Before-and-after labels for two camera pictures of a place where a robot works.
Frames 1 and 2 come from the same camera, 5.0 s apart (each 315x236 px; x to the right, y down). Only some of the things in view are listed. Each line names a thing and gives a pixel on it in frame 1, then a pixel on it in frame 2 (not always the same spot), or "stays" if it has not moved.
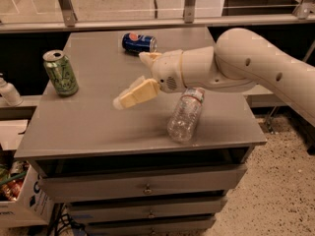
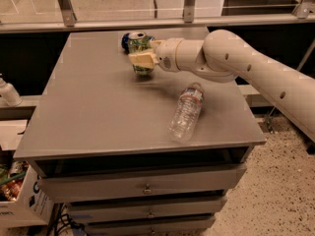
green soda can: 61,73 to 139,41
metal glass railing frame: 134,8 stays
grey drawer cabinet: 140,139 stays
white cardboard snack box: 21,202 stays
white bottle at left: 9,94 stays
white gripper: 167,71 to 166,54
